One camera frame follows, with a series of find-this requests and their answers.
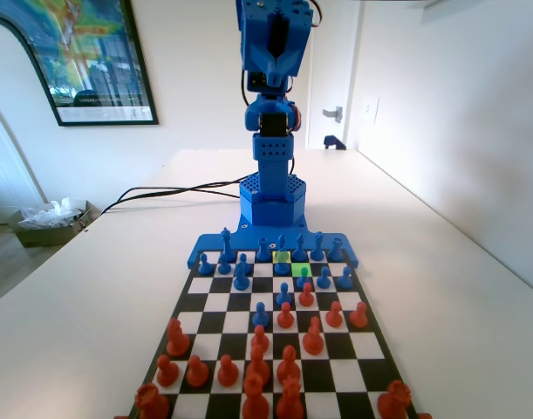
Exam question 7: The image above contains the group of blue chess pieces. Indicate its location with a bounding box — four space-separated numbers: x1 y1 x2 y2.
186 222 361 270

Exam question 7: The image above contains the framed map poster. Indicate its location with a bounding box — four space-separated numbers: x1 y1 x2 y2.
0 0 160 127

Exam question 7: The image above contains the red chess queen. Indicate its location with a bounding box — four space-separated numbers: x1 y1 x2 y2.
274 375 305 419

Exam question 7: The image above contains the clear plastic wrap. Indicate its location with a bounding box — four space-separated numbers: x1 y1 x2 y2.
19 196 86 230

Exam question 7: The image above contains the white door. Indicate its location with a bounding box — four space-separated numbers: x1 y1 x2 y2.
307 0 364 152

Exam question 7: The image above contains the blue queen chess piece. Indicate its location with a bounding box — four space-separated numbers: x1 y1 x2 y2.
311 230 327 263

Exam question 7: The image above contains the red rook chess piece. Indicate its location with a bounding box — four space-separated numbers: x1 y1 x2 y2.
376 379 413 419
133 381 171 419

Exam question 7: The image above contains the black and white chessboard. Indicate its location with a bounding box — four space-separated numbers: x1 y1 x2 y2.
126 248 420 419

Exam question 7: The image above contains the cardboard box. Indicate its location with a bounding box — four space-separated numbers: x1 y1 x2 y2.
8 199 102 249

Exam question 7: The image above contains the black power cable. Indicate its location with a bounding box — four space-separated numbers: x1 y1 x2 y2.
113 189 243 206
100 174 252 215

